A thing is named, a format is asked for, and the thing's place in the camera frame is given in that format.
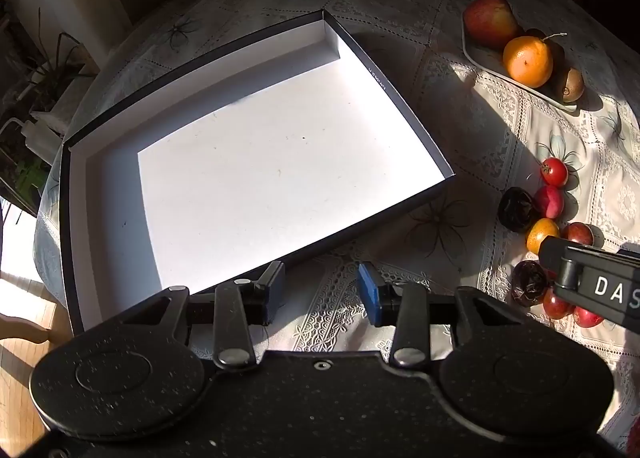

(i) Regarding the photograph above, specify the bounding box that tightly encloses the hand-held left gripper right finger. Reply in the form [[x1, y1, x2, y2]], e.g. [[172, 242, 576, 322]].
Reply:
[[358, 261, 507, 369]]

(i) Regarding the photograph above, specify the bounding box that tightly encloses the red cherry tomato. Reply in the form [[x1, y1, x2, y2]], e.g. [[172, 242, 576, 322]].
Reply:
[[539, 157, 570, 188]]

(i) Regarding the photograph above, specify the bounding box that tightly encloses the black cardboard box white inside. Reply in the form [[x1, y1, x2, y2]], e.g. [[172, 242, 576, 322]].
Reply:
[[59, 9, 456, 337]]

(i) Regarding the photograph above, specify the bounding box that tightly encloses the spiky houseplant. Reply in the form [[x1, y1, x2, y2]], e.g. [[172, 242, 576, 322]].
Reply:
[[15, 8, 99, 108]]

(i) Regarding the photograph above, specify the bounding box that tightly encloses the large orange with stem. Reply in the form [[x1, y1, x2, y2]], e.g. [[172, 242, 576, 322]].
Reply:
[[502, 32, 569, 89]]

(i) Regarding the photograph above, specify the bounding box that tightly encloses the white lace floral tablecloth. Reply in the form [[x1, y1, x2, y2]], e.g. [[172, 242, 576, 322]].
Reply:
[[32, 0, 640, 458]]

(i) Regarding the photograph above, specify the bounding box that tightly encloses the dark red plum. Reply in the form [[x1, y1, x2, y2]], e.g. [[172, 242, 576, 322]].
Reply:
[[573, 307, 606, 329], [561, 222, 595, 247]]

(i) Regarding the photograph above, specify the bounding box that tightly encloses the dark brown tomato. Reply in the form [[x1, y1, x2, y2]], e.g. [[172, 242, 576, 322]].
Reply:
[[511, 260, 550, 308]]

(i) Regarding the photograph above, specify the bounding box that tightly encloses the wooden chair part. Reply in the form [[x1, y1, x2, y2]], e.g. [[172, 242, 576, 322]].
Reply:
[[0, 310, 56, 345]]

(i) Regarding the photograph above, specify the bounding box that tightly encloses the white plastic bottle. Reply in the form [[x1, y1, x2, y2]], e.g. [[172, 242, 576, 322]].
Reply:
[[0, 119, 64, 161]]

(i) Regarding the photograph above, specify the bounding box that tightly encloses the grey oblong plate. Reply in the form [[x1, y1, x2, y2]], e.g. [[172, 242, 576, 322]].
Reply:
[[462, 12, 579, 113]]

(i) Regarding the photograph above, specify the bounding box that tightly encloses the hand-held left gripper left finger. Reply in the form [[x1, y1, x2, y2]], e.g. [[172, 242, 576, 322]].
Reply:
[[122, 260, 288, 372]]

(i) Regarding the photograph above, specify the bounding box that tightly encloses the dark purple tomato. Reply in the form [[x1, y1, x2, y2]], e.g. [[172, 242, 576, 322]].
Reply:
[[498, 187, 542, 233]]

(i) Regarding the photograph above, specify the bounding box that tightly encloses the red yellow apple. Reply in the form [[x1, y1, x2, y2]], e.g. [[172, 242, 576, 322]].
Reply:
[[463, 0, 520, 50]]

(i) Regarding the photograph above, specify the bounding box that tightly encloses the green leafy plant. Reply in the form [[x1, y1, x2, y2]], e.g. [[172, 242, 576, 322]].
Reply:
[[0, 158, 51, 205]]

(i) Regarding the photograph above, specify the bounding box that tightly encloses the brown kiwi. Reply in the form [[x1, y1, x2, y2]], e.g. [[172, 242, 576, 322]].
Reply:
[[552, 66, 585, 104]]

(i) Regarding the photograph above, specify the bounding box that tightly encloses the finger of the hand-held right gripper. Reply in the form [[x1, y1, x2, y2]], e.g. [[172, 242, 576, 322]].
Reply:
[[538, 235, 582, 289]]

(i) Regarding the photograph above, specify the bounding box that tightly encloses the small orange kumquat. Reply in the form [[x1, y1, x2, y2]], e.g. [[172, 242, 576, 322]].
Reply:
[[526, 218, 561, 255]]

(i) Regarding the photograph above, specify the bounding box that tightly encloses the white planter box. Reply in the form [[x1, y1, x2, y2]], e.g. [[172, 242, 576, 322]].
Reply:
[[30, 72, 96, 137]]

